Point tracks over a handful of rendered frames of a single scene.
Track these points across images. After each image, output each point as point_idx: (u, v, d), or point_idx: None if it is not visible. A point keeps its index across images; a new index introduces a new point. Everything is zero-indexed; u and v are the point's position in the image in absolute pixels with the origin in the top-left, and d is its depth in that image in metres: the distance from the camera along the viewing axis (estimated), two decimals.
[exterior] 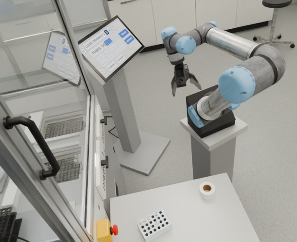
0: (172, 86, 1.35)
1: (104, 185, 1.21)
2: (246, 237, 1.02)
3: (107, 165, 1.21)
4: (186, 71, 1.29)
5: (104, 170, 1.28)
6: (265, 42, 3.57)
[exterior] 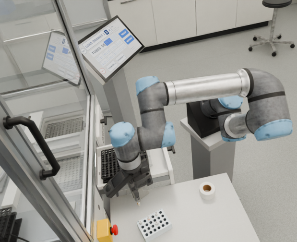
0: None
1: None
2: (246, 237, 1.02)
3: (174, 150, 1.22)
4: (132, 184, 0.88)
5: None
6: (265, 42, 3.57)
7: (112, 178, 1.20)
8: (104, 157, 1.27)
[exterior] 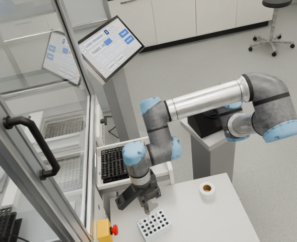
0: None
1: None
2: (246, 237, 1.02)
3: None
4: (142, 197, 0.95)
5: None
6: (265, 42, 3.57)
7: (112, 178, 1.20)
8: (104, 157, 1.27)
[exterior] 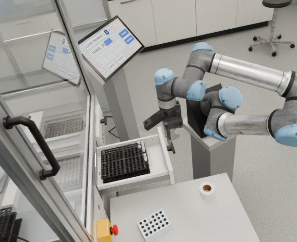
0: (163, 126, 1.20)
1: None
2: (246, 237, 1.02)
3: (174, 150, 1.22)
4: (165, 123, 1.10)
5: None
6: (265, 42, 3.57)
7: (112, 178, 1.20)
8: (104, 157, 1.27)
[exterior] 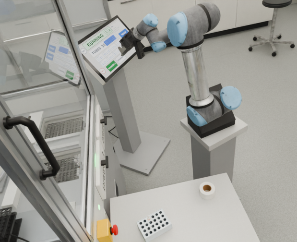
0: (125, 53, 1.59)
1: (104, 185, 1.21)
2: (246, 237, 1.02)
3: (107, 165, 1.21)
4: None
5: (104, 170, 1.28)
6: (265, 42, 3.57)
7: None
8: None
